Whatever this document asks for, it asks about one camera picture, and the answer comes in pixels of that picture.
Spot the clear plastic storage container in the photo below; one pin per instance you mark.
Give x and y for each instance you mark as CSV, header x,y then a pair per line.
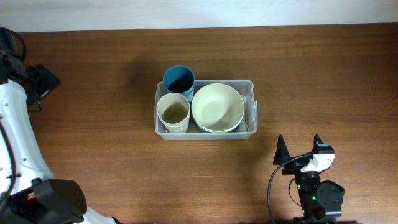
x,y
244,87

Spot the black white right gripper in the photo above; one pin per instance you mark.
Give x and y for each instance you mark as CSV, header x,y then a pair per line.
x,y
282,153

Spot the cream spoon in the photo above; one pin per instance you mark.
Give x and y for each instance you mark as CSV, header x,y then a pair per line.
x,y
243,127

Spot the blue bowl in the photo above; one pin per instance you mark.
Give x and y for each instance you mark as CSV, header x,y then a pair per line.
x,y
213,131

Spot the cream fork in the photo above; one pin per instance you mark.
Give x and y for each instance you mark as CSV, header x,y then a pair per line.
x,y
250,111

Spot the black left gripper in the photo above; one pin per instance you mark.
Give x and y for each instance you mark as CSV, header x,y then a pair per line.
x,y
45,81

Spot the cream bowl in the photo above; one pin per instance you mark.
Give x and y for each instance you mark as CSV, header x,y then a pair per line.
x,y
194,124
217,105

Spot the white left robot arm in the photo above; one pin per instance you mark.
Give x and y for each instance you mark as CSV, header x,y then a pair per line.
x,y
30,193

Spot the dark blue cup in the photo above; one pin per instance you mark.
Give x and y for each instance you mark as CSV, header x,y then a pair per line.
x,y
179,79

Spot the cream cup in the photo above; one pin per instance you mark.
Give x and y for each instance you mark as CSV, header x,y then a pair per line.
x,y
180,127
173,109

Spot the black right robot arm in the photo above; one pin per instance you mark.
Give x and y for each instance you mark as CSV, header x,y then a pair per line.
x,y
320,201

